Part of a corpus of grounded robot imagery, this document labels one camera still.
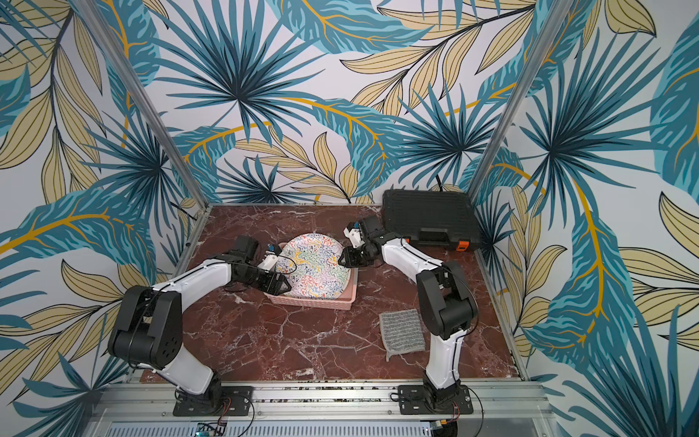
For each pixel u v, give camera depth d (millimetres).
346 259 820
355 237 876
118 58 751
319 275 928
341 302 856
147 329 451
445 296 513
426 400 653
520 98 842
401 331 851
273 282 800
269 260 840
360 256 816
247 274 722
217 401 668
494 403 760
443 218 1159
